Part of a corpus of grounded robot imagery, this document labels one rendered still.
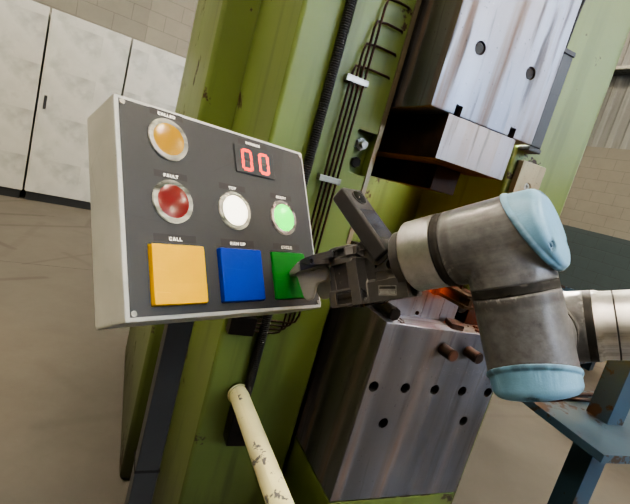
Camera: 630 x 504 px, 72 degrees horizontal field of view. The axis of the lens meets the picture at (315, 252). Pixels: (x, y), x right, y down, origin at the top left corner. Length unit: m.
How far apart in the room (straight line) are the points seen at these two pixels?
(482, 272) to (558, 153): 0.98
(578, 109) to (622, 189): 7.82
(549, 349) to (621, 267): 8.54
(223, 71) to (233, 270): 0.87
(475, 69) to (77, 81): 5.27
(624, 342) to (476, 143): 0.56
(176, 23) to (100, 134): 6.23
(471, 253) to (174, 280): 0.34
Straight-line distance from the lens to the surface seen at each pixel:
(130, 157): 0.58
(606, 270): 9.11
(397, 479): 1.20
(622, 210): 9.19
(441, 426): 1.18
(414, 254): 0.51
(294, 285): 0.69
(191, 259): 0.57
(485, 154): 1.06
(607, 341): 0.62
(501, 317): 0.49
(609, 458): 1.20
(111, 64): 5.97
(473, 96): 1.03
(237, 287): 0.61
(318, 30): 1.01
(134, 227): 0.55
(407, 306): 1.03
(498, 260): 0.48
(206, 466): 1.23
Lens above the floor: 1.17
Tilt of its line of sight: 10 degrees down
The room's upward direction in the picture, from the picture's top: 16 degrees clockwise
